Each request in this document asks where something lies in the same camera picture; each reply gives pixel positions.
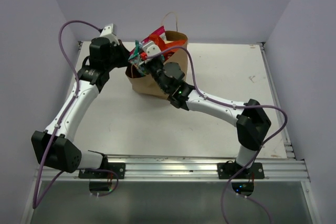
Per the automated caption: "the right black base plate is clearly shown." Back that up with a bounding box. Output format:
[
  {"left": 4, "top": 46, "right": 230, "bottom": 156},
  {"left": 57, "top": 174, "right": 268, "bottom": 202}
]
[{"left": 217, "top": 161, "right": 265, "bottom": 179}]

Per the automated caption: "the green Fox's candy bag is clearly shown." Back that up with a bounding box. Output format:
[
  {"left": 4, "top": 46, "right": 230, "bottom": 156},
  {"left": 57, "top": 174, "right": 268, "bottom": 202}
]
[{"left": 128, "top": 40, "right": 149, "bottom": 78}]

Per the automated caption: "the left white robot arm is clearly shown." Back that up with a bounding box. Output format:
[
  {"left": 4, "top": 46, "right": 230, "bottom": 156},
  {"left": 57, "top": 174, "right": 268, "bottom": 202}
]
[{"left": 31, "top": 37, "right": 129, "bottom": 178}]

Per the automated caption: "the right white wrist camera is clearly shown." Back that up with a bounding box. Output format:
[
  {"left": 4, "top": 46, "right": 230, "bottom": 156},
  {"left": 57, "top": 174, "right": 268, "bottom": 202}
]
[{"left": 140, "top": 41, "right": 161, "bottom": 61}]

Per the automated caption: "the pink snack bag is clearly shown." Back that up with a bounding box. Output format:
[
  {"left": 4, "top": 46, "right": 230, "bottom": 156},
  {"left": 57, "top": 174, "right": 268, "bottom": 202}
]
[{"left": 141, "top": 25, "right": 166, "bottom": 44}]

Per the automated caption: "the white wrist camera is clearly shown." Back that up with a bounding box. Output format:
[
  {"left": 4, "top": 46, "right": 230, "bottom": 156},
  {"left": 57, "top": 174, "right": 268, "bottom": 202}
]
[
  {"left": 140, "top": 41, "right": 161, "bottom": 61},
  {"left": 100, "top": 23, "right": 119, "bottom": 45}
]

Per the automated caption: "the orange red snack bag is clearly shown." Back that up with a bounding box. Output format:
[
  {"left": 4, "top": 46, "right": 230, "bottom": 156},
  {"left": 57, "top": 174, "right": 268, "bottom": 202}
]
[{"left": 149, "top": 34, "right": 187, "bottom": 61}]

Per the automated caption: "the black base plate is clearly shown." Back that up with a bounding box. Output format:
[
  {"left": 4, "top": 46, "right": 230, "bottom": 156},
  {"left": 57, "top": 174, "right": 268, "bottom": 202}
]
[
  {"left": 217, "top": 161, "right": 265, "bottom": 179},
  {"left": 78, "top": 163, "right": 126, "bottom": 179}
]

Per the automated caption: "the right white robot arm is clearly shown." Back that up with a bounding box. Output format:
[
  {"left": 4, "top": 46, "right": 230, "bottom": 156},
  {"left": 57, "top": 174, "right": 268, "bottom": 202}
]
[{"left": 142, "top": 58, "right": 271, "bottom": 178}]

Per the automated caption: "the aluminium mounting rail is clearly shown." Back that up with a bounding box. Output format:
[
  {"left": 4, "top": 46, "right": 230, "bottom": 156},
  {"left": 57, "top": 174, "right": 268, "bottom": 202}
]
[{"left": 33, "top": 157, "right": 310, "bottom": 182}]

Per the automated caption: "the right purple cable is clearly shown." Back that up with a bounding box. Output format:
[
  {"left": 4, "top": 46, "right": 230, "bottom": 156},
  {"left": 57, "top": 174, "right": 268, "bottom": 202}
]
[{"left": 145, "top": 46, "right": 288, "bottom": 224}]

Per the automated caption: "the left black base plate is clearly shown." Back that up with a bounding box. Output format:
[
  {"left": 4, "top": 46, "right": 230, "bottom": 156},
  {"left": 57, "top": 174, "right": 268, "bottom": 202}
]
[{"left": 78, "top": 163, "right": 126, "bottom": 179}]

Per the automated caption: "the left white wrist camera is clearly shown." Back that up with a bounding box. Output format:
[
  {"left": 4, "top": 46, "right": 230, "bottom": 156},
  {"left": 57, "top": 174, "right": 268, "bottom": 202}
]
[{"left": 100, "top": 23, "right": 119, "bottom": 45}]

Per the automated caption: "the brown paper bag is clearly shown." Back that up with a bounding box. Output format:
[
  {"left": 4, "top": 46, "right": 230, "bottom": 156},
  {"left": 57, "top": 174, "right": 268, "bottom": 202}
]
[{"left": 125, "top": 15, "right": 188, "bottom": 99}]

